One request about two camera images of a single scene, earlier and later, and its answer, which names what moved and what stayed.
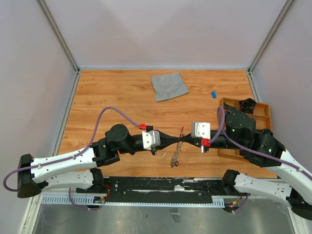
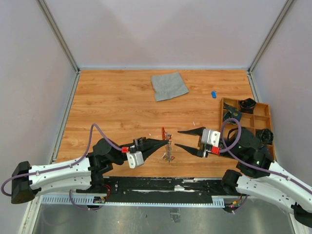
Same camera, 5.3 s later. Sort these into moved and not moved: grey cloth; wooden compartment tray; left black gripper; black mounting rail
Moved: left black gripper
Not moved: wooden compartment tray; black mounting rail; grey cloth
